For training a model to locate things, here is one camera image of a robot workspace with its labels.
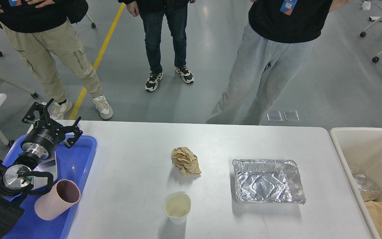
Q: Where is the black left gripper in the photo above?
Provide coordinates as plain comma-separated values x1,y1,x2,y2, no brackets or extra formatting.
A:
20,99,83,160

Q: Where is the pink plastic mug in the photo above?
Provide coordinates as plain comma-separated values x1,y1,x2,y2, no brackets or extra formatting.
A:
34,179,81,221

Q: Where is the brown paper ball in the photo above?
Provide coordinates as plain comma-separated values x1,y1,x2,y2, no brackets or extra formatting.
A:
171,147,202,175

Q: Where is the white paper cup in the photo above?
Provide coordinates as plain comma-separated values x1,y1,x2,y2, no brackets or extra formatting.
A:
162,192,191,225

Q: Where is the aluminium foil tray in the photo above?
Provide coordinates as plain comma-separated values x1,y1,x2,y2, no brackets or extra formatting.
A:
232,159,306,204

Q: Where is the stainless steel rectangular container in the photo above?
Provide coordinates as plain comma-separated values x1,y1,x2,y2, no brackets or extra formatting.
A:
32,152,58,191

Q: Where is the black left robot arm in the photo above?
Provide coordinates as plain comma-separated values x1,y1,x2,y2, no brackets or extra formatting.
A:
0,102,83,239

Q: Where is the person in khaki trousers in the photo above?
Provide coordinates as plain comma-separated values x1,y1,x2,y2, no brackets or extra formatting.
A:
0,0,113,120

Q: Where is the person in blue jeans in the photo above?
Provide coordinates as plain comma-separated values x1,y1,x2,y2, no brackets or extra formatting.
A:
118,0,196,92

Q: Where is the clear floor plate left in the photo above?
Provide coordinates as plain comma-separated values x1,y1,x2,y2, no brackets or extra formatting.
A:
267,111,283,122

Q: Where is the clear floor plate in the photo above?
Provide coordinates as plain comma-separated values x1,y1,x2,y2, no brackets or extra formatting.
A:
283,110,300,121
267,111,283,122

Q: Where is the clear floor plate right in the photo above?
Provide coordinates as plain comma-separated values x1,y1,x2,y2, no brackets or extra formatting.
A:
283,110,300,121

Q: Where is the person in grey trousers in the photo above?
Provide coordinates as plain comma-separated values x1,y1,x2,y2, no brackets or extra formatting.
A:
207,0,349,125

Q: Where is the crumpled clear plastic in bin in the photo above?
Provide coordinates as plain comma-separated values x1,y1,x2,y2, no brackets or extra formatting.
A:
352,174,382,201

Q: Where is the white plastic bin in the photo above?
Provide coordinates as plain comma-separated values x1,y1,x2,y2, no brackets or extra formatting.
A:
330,127,382,239

